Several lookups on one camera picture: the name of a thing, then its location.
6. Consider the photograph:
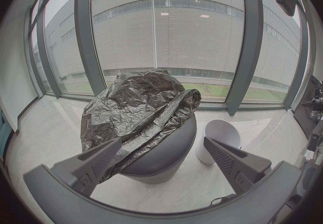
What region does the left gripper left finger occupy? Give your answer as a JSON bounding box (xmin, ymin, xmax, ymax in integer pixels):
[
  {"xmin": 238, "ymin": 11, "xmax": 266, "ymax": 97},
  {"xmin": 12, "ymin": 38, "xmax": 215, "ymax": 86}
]
[{"xmin": 52, "ymin": 137, "xmax": 123, "ymax": 197}]

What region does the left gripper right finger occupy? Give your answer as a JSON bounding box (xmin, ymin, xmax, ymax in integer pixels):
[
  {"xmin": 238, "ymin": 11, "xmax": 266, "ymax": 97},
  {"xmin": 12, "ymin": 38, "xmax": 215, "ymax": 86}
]
[{"xmin": 203, "ymin": 137, "xmax": 272, "ymax": 194}]

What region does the black plastic bag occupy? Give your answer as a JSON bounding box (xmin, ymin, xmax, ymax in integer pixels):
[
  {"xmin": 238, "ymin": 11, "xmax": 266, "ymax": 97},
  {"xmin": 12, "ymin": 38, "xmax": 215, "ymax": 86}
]
[{"xmin": 80, "ymin": 69, "xmax": 202, "ymax": 184}]

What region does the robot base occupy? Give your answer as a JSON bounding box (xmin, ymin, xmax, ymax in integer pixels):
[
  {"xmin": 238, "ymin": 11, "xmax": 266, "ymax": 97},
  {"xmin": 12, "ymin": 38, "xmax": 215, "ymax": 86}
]
[{"xmin": 288, "ymin": 152, "xmax": 322, "ymax": 216}]

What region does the white trash bin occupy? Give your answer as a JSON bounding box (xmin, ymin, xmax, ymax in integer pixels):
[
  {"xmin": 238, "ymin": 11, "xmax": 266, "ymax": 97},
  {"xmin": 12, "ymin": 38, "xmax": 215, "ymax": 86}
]
[{"xmin": 196, "ymin": 120, "xmax": 243, "ymax": 165}]

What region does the dark grey round chair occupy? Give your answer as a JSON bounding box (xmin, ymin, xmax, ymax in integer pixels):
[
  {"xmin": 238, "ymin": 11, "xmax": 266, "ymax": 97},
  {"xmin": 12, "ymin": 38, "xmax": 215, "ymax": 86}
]
[{"xmin": 121, "ymin": 115, "xmax": 197, "ymax": 185}]

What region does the blue-green curtain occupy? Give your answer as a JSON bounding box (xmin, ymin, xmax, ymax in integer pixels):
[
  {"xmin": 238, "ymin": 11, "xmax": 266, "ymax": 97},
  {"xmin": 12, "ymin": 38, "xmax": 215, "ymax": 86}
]
[{"xmin": 0, "ymin": 111, "xmax": 12, "ymax": 160}]

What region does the window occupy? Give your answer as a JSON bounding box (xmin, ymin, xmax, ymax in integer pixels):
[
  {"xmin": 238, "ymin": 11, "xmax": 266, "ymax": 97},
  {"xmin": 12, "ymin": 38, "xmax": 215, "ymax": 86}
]
[{"xmin": 25, "ymin": 0, "xmax": 316, "ymax": 116}]

